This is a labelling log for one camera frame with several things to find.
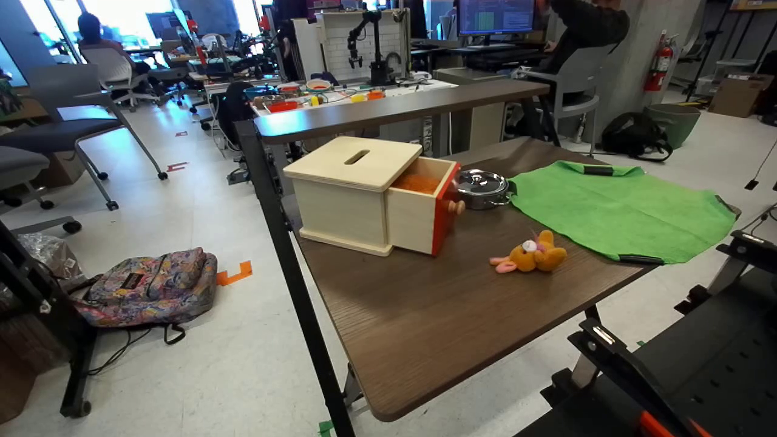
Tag tray of colourful toys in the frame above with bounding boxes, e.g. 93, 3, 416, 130
247, 76, 461, 117

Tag red fire extinguisher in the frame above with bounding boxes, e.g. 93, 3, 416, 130
640, 31, 678, 98

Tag dark grey office chair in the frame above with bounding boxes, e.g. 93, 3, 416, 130
0, 143, 84, 239

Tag small steel pot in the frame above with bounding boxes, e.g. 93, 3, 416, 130
457, 181, 517, 214

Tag green bin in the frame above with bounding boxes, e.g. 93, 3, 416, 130
646, 103, 703, 154

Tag black bag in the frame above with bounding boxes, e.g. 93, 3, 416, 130
597, 107, 674, 166

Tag orange tape piece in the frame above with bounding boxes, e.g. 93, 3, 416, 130
214, 260, 255, 288

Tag black cart frame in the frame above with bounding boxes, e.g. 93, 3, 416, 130
0, 222, 101, 419

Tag clear plastic bag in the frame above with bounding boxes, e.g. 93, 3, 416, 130
18, 230, 84, 286

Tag white swivel chair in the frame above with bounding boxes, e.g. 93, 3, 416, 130
78, 39, 164, 111

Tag orange plush toy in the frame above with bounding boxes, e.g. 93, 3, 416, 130
489, 229, 571, 277

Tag long grey desk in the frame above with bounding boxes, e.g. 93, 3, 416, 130
253, 77, 554, 158

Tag black tripod leg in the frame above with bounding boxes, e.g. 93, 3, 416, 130
742, 139, 777, 195

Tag cardboard box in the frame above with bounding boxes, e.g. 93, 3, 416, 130
708, 73, 777, 122

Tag white panel board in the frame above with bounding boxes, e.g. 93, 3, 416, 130
291, 8, 413, 84

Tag colourful patterned backpack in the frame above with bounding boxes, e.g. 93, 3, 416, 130
67, 246, 222, 348

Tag wooden drawer with orange front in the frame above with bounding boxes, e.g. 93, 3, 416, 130
387, 156, 469, 260

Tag black equipment stand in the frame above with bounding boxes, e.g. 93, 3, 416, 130
514, 205, 777, 437

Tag computer monitor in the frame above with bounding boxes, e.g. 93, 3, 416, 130
455, 0, 540, 39

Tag green cloth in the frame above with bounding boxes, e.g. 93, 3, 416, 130
507, 158, 741, 266

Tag person in dark clothes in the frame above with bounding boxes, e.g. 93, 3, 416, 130
532, 0, 633, 77

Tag light wooden box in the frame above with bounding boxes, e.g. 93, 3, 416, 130
282, 133, 424, 260

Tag black metal table post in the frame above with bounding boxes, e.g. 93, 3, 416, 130
232, 120, 356, 437

